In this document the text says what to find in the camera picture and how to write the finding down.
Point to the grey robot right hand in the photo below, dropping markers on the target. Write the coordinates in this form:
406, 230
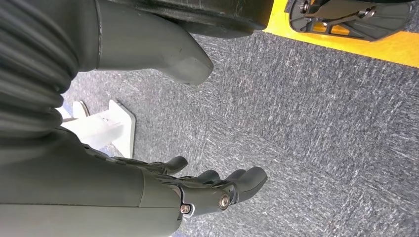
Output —
82, 196

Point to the yellow platform frame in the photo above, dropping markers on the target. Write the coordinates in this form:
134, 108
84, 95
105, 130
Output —
376, 50

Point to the grey kiosk stand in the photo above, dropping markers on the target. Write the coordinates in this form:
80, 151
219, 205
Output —
127, 130

